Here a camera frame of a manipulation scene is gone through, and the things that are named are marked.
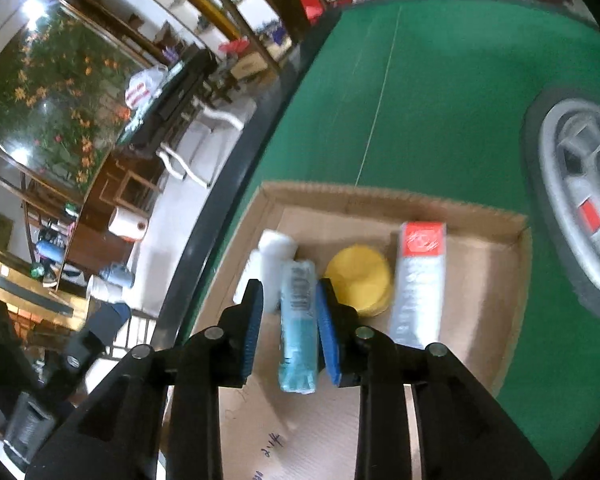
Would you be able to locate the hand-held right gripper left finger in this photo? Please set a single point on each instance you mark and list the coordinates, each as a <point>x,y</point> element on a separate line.
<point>252,332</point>

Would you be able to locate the flower wall poster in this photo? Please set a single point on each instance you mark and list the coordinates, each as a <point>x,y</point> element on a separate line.
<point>55,105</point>

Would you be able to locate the yellow round container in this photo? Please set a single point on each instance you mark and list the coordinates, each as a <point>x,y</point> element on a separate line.
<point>360,280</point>

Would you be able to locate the cardboard box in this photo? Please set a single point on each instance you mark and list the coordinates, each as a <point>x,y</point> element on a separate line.
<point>460,300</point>

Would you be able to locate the white paper roll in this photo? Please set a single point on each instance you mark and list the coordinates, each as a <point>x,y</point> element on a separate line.
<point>126,224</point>

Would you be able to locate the grey round table dial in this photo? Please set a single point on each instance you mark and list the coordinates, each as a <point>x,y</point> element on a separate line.
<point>575,185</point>

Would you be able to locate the light blue tube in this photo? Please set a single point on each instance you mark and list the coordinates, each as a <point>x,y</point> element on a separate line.
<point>298,320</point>

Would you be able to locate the white red toothpaste box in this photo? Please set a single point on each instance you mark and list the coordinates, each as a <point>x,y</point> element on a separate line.
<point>420,280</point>

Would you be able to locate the black side table white legs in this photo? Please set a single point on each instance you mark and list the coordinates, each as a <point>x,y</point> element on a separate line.
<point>180,95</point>

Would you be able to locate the small wooden chair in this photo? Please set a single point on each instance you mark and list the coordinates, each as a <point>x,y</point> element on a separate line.
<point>125,185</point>

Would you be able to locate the white plastic bottle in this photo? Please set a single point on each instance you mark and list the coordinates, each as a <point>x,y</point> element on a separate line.
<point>272,255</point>

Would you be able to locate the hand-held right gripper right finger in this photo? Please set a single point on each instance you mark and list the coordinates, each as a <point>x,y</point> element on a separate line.
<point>328,335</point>

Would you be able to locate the white plastic bag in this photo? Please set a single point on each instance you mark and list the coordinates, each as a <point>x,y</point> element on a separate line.
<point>142,87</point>

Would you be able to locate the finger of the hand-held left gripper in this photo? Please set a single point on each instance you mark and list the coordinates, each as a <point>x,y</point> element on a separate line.
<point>102,325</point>

